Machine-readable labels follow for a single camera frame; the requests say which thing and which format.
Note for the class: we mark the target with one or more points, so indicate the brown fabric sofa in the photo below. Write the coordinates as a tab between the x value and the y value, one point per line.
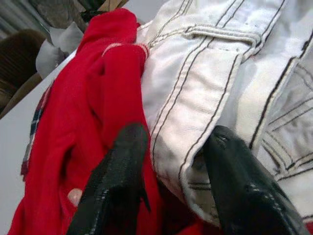
17	54

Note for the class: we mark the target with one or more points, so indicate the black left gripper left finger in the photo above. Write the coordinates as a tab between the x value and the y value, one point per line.
115	183

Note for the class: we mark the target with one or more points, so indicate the pale grey cloth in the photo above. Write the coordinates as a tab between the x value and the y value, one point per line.
56	46

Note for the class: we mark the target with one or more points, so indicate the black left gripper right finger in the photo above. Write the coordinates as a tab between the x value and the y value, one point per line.
244	195

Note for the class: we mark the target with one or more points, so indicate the red garment with plaid lining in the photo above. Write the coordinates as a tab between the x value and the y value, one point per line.
73	110

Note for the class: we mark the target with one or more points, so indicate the white pants black stitching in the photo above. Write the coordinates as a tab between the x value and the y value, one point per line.
195	85

